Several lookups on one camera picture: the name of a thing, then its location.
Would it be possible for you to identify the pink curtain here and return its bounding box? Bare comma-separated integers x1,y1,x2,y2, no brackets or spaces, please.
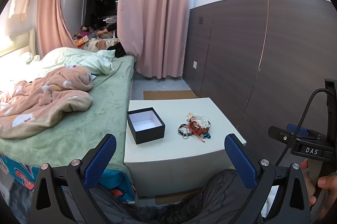
37,0,76,57
117,0,190,79

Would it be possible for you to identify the pile of beaded jewelry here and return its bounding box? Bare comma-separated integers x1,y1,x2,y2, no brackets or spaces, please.
178,112,211,143

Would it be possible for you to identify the white bedside table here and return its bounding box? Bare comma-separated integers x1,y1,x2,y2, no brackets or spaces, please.
124,98,247,197

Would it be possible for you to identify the green bed sheet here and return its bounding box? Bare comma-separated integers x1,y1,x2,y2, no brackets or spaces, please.
1,56,135,174

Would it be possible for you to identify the pink curtain left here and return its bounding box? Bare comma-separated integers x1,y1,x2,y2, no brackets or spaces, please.
37,0,76,57

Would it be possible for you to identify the black cable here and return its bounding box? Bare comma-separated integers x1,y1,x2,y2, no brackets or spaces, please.
275,88,335,166

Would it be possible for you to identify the right hand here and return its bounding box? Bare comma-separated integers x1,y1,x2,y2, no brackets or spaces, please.
300,159,336,223

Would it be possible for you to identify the dark patterned trouser leg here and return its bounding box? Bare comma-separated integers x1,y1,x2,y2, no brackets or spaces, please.
90,169,251,223

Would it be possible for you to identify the pink floral blanket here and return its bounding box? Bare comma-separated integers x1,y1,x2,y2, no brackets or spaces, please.
1,64,93,140

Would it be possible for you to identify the black square jewelry box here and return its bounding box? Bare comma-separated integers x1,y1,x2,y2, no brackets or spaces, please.
127,107,166,145

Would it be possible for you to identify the pink curtain right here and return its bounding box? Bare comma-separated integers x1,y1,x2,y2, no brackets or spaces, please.
117,0,190,79

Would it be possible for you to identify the orange box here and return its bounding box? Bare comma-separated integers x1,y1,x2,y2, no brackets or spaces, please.
75,36,88,47

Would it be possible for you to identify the brown cardboard floor sheet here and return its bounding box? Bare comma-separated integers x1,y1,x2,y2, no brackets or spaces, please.
143,90,197,100

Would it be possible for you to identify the light green pillow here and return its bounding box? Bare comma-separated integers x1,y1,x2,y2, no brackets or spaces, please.
39,47,115,75

